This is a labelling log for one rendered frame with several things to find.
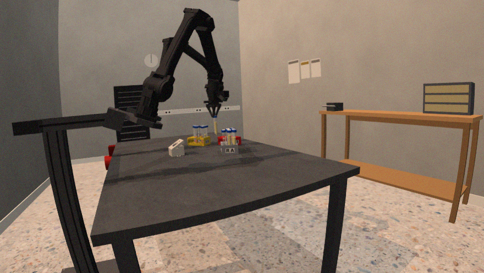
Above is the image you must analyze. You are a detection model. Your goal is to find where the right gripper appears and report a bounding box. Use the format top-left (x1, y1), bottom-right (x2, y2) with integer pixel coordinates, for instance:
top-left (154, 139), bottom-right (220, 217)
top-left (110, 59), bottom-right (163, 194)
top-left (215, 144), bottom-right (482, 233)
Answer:
top-left (203, 91), bottom-right (223, 117)

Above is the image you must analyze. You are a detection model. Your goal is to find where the yellow tube rack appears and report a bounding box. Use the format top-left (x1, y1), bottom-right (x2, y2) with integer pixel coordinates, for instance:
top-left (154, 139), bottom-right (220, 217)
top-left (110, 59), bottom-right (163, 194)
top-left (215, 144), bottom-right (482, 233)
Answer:
top-left (188, 136), bottom-right (211, 146)

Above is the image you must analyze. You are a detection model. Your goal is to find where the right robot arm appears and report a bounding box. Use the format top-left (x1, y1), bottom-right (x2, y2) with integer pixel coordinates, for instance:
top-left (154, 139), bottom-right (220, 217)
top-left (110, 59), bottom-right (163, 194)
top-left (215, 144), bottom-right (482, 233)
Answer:
top-left (134, 8), bottom-right (229, 123)

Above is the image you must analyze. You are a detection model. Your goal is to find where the grey tube rack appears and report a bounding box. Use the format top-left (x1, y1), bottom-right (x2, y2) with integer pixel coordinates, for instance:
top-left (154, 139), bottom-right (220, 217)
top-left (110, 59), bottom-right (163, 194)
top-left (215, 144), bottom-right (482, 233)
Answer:
top-left (221, 141), bottom-right (239, 155)

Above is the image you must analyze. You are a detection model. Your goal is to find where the red lego plate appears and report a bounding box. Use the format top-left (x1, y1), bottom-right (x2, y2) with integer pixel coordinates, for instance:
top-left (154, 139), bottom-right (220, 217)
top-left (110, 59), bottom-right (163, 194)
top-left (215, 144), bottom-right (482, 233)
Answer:
top-left (218, 136), bottom-right (241, 145)

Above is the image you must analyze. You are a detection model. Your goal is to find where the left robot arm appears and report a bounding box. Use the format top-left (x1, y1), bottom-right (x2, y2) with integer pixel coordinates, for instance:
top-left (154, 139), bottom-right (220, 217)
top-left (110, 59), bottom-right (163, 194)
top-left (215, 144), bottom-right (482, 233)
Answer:
top-left (158, 37), bottom-right (208, 102)

